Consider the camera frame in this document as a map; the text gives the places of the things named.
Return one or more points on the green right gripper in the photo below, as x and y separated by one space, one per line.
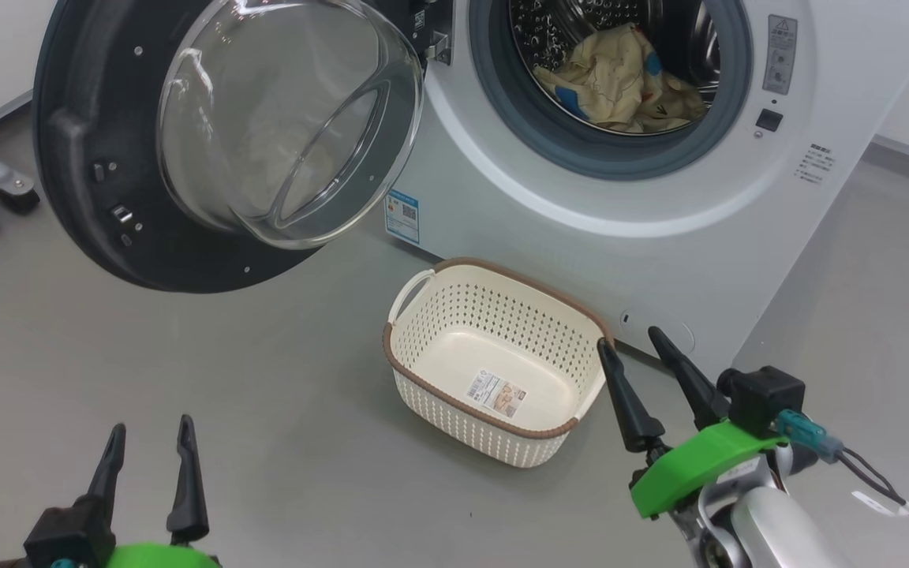
699 465

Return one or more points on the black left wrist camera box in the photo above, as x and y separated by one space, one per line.
68 536

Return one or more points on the round filter cover flap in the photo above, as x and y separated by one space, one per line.
671 335

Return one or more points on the grey warning sticker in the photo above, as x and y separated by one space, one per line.
779 55

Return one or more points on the black door latch socket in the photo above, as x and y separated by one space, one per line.
768 120

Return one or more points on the grey rubber door gasket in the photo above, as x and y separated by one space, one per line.
502 110

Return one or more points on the cream perforated laundry basket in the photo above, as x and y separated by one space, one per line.
454 315

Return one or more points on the metal door hinge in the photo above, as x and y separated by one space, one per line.
439 49

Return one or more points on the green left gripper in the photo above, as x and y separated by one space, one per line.
158 556

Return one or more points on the black caster wheel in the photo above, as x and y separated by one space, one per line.
20 202

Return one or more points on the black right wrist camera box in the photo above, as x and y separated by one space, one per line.
762 398

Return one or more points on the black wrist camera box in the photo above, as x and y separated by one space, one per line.
68 536
762 398

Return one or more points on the white front-load washing machine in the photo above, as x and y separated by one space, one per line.
660 252

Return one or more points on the black round glass washer door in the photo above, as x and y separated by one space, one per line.
91 197

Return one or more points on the printed basket product sticker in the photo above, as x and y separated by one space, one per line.
496 394

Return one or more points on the blue energy label sticker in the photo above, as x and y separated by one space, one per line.
402 217

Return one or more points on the perforated steel washer drum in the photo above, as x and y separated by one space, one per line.
549 31

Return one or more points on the cream garment cartoon print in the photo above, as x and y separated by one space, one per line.
660 110

